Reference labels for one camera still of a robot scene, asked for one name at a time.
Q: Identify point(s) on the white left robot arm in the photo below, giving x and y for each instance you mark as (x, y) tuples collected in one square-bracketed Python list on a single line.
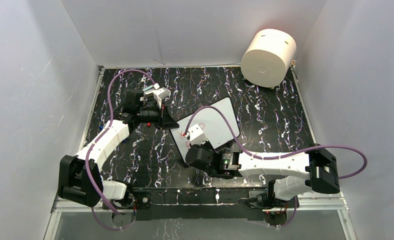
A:
[(79, 178)]

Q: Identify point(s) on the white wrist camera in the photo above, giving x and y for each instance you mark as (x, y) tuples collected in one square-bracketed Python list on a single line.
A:
[(159, 94), (195, 136)]

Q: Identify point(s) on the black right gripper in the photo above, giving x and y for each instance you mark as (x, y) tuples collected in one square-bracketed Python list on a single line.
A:
[(200, 146)]

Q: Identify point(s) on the black framed whiteboard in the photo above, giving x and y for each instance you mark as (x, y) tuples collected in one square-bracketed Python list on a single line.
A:
[(219, 123)]

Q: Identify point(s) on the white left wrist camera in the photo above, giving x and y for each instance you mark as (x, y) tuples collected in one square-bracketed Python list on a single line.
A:
[(159, 94)]

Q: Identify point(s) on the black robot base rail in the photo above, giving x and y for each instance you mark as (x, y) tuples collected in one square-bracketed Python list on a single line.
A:
[(249, 203)]

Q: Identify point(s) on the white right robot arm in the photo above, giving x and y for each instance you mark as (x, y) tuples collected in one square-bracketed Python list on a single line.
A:
[(310, 170)]

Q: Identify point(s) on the teal and cream eraser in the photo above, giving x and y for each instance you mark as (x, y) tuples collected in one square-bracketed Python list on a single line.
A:
[(147, 89)]

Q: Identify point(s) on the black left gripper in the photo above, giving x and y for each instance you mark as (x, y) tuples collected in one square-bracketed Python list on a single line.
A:
[(167, 121)]

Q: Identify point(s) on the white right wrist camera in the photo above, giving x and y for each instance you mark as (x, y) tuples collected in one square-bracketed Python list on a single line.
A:
[(195, 136)]

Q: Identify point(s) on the cream cylindrical container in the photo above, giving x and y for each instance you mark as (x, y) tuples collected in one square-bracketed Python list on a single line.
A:
[(268, 58)]

